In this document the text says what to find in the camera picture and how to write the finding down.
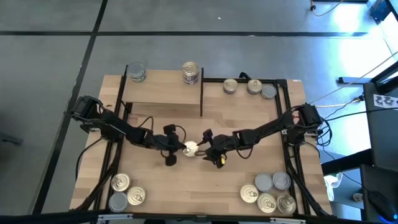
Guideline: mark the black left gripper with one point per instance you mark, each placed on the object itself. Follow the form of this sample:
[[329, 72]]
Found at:
[[164, 144]]

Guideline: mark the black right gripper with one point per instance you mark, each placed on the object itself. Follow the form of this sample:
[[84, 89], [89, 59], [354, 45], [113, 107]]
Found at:
[[219, 146]]

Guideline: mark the green label tuna can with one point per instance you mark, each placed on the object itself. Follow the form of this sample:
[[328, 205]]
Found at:
[[269, 91], [263, 182], [136, 70], [118, 202], [281, 180]]

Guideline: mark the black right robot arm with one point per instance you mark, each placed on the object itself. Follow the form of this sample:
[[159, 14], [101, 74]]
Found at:
[[267, 129]]

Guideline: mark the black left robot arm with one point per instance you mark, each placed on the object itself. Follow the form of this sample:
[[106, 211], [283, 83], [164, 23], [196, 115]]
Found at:
[[118, 127]]

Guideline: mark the wooden shelf board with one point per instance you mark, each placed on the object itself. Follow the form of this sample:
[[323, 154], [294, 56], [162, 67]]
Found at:
[[161, 90]]

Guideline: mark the yellow tag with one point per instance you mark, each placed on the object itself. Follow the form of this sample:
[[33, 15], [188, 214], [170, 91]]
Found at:
[[222, 160]]

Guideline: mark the white plastic object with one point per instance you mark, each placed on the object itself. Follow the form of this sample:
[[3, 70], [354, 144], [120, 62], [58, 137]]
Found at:
[[333, 183]]

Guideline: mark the black desk leg bar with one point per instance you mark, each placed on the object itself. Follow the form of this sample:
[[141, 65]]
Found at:
[[345, 161]]

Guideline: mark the grey caster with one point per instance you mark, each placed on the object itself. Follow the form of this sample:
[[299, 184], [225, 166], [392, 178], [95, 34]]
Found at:
[[357, 197]]

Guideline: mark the black flat stand base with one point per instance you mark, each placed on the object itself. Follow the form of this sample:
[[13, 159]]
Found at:
[[351, 80]]

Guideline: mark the black low desk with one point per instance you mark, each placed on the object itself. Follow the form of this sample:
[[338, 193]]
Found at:
[[373, 177]]

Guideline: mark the black plug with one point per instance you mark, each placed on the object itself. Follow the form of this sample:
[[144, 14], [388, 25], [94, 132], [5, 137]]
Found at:
[[312, 7]]

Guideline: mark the black computer mouse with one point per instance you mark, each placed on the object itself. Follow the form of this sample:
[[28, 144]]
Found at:
[[381, 203]]

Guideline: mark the white paper with black marks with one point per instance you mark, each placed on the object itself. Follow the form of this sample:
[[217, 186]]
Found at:
[[385, 102]]

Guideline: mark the blue box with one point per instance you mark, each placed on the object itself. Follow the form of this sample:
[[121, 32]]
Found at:
[[377, 7]]

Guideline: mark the black metal table frame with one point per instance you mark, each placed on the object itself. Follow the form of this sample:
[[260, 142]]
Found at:
[[242, 80]]

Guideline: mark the silver metal bracket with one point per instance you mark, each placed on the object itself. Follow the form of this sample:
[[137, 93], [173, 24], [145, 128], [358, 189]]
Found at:
[[287, 221], [115, 217]]

